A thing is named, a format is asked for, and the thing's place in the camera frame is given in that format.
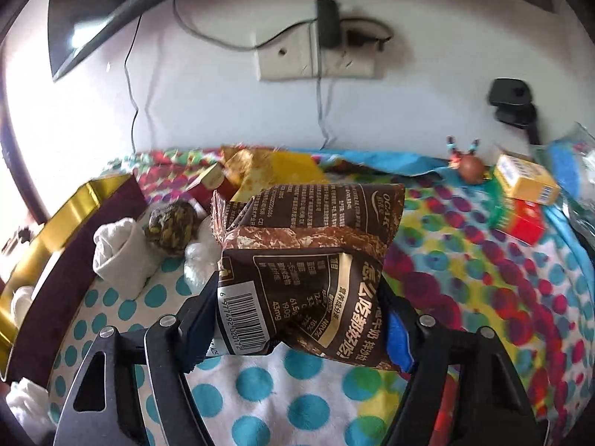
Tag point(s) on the red white carton box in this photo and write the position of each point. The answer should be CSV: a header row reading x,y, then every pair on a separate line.
x,y
212,179

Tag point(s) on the red green medicine box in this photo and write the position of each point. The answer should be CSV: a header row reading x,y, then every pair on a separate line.
x,y
514,217

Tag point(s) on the clear plastic white item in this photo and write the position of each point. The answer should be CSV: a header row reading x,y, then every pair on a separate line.
x,y
201,257

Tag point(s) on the yellow snack bag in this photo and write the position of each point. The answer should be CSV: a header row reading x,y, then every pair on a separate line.
x,y
254,169

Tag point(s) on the plastic bag with blue item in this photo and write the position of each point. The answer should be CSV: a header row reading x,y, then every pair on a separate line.
x,y
570,160

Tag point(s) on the olive yarn rope ball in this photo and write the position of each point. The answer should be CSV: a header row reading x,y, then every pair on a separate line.
x,y
172,227

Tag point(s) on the gold and maroon storage box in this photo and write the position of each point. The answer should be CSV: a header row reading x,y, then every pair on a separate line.
x,y
47,287

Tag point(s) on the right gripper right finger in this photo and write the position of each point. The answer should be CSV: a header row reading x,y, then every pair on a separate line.
x,y
491,405

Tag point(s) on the brown snack packet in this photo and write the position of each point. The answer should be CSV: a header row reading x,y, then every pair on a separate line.
x,y
301,264

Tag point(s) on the black power adapter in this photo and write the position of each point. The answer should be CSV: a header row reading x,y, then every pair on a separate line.
x,y
328,24

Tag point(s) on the blue cloth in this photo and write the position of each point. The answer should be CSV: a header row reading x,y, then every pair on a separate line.
x,y
407,164

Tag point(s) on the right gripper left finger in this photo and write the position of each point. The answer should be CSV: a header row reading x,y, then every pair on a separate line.
x,y
103,406

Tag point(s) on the brown reindeer toy figure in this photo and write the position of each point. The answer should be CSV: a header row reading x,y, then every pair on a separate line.
x,y
469,166

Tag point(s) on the yellow medicine box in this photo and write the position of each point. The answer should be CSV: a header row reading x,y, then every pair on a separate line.
x,y
525,180

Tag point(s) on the white sock bundle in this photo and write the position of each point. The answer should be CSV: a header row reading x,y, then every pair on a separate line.
x,y
28,401

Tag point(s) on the polka dot cloth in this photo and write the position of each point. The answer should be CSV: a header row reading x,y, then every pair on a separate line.
x,y
448,263

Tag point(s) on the white wall socket plate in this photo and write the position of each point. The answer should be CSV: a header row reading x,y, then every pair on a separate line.
x,y
296,56

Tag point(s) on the black clamp mount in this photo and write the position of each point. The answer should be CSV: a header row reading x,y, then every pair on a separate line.
x,y
514,106

